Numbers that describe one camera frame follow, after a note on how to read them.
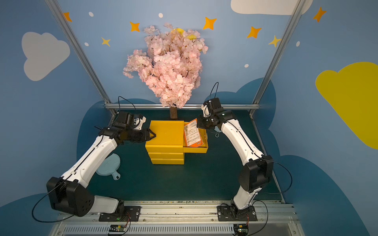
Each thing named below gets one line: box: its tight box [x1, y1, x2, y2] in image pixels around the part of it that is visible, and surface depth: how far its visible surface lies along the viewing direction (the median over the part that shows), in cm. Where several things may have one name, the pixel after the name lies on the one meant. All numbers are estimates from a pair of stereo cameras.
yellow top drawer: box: [183, 118, 209, 154], surface depth 84 cm
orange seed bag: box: [183, 118, 204, 148], surface depth 85 cm
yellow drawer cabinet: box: [145, 119, 185, 165], surface depth 83 cm
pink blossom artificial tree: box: [123, 23, 209, 120], surface depth 72 cm
